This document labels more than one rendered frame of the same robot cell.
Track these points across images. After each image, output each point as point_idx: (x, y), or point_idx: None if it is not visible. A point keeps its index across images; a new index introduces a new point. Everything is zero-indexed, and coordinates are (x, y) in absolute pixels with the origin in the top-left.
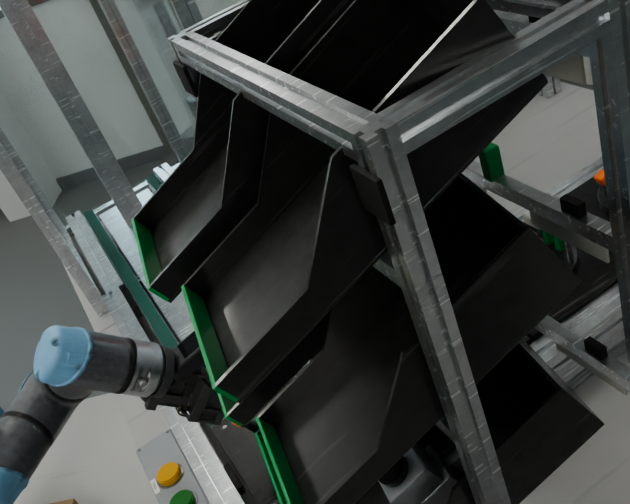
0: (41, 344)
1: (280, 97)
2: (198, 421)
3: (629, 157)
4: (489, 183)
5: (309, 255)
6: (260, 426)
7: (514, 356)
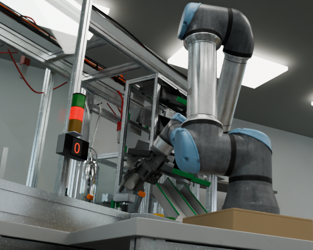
0: (182, 115)
1: (186, 92)
2: (160, 177)
3: None
4: (147, 130)
5: None
6: None
7: None
